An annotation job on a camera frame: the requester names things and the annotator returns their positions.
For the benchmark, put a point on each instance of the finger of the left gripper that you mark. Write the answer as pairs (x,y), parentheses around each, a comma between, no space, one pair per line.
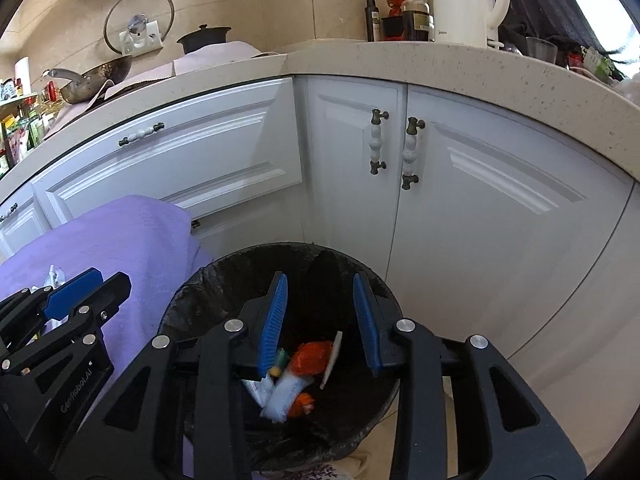
(85,320)
(24,313)

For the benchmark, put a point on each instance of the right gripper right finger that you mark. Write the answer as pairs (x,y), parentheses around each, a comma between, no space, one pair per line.
(464,392)

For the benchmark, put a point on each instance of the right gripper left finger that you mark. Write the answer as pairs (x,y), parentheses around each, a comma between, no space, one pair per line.
(136,430)

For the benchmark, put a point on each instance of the white tube green print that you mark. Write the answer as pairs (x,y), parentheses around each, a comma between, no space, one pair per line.
(283,395)

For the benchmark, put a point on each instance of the small orange plastic bag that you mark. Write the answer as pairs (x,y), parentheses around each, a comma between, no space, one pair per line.
(302,405)

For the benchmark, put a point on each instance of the large red plastic bag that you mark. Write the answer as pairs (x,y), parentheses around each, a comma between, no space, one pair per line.
(311,359)

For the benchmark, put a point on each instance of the black trash bin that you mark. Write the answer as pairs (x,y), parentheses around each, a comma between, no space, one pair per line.
(320,335)

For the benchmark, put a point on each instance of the purple tablecloth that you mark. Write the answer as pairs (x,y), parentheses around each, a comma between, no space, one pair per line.
(146,239)

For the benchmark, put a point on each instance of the white spice rack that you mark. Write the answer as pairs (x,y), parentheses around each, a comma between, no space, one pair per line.
(24,121)

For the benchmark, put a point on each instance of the steel wok pan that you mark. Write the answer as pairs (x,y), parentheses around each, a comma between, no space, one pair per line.
(84,87)

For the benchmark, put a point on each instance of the pink cloth on stove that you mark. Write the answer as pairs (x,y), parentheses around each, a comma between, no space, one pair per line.
(208,56)

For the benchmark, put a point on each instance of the black clay pot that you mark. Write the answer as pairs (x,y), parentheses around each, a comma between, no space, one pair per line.
(203,37)

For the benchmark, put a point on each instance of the glass pot lid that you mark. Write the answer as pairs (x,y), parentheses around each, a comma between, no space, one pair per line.
(138,27)

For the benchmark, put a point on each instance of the drinking glass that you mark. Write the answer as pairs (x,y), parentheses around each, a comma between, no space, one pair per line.
(541,49)

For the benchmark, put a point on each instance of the dark olive oil bottle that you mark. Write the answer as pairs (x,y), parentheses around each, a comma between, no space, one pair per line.
(372,21)

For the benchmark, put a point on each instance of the dark soy sauce bottle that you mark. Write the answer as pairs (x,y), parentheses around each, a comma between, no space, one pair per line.
(417,20)

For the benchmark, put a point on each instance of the red box on counter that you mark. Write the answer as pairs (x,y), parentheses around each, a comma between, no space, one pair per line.
(392,25)

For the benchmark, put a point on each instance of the white electric kettle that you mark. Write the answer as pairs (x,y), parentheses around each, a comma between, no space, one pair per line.
(473,23)

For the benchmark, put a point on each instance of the left cabinet handle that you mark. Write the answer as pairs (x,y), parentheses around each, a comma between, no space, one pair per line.
(9,212)

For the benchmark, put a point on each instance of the middle drawer handle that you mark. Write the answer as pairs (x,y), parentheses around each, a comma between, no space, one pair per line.
(141,134)

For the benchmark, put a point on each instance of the corner door right handle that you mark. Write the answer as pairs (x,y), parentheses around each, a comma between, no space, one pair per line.
(410,153)

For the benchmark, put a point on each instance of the corner door handle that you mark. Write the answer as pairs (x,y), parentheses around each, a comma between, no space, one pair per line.
(410,153)
(376,140)

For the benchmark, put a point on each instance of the corner door left handle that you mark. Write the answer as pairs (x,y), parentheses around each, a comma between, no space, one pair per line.
(376,140)

